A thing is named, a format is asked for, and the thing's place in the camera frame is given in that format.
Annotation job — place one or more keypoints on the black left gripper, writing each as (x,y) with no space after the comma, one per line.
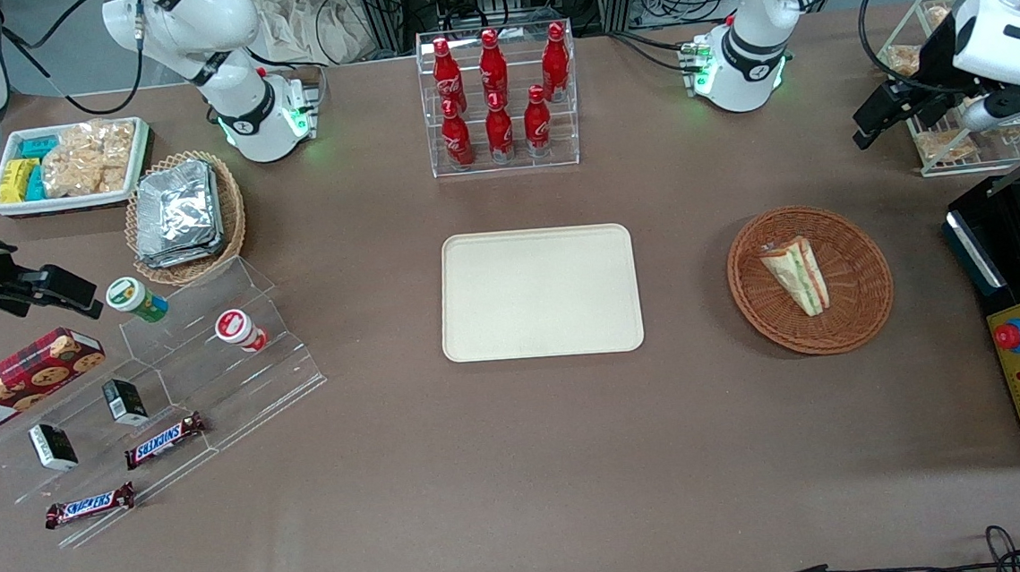
(932,59)

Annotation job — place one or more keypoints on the plastic-wrapped triangle sandwich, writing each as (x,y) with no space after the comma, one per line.
(798,275)

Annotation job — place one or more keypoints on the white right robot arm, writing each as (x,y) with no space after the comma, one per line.
(237,45)

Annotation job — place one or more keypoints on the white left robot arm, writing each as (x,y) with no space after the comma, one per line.
(754,53)

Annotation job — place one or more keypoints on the white rectangular snack tray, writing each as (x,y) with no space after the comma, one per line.
(11,206)

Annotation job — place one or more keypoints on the round brown wicker basket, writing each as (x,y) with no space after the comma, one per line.
(861,297)

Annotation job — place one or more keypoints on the oval brown wicker basket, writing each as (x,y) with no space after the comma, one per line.
(232,225)

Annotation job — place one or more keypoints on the beige plastic tray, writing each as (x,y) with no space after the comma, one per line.
(539,293)

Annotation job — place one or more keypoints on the wrapped pastry bag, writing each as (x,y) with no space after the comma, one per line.
(903,59)
(945,146)

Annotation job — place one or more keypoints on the clear acrylic snack case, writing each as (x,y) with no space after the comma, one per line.
(941,162)

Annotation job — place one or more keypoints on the red tartan cookie box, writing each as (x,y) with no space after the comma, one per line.
(23,378)

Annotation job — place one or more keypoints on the green-lidded snack cup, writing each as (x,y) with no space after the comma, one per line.
(134,297)

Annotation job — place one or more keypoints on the teal snack packet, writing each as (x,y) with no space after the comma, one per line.
(35,183)
(41,146)

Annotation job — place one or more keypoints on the yellow snack packet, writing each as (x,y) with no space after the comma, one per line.
(13,182)

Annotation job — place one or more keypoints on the small black box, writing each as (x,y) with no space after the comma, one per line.
(53,446)
(125,401)

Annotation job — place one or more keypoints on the clear bag of crackers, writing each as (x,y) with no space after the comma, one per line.
(88,158)

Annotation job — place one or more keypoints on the silver foil packets stack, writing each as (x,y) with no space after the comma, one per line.
(177,215)

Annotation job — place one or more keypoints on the black appliance with yellow panel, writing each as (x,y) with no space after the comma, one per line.
(987,244)

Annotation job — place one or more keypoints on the brown Snickers bar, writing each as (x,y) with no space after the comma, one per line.
(90,506)
(164,440)

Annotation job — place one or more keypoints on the clear acrylic step stand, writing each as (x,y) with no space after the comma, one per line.
(212,388)

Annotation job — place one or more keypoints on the red-lidded snack cup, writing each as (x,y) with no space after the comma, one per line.
(239,330)

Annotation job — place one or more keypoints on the red emergency stop button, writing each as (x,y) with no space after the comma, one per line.
(1011,336)

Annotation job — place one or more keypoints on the red cola bottle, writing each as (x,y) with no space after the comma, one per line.
(446,71)
(500,134)
(537,127)
(555,58)
(457,142)
(493,63)

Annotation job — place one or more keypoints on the clear acrylic bottle rack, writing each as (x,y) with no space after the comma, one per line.
(510,165)

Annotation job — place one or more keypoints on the beige crumpled cloth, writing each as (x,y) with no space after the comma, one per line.
(303,22)

